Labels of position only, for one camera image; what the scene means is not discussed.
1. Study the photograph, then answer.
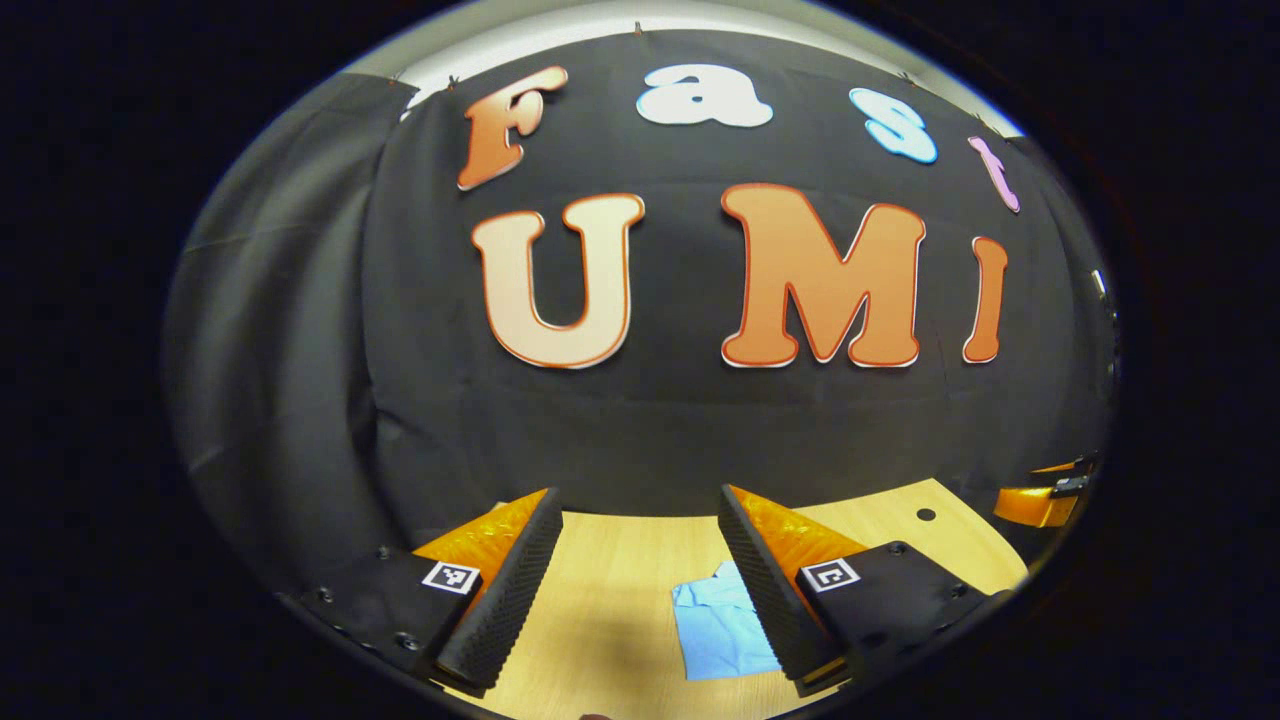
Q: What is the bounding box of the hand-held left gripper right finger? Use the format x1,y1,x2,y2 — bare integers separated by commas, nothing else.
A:
717,484,1011,699

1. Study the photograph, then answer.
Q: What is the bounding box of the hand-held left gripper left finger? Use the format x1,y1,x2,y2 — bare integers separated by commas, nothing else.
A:
300,487,565,699

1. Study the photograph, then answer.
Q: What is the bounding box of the light blue T-shirt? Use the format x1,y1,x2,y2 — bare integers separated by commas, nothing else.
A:
670,560,783,683

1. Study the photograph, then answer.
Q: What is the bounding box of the black backdrop cloth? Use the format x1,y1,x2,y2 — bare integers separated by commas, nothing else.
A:
160,25,1119,601

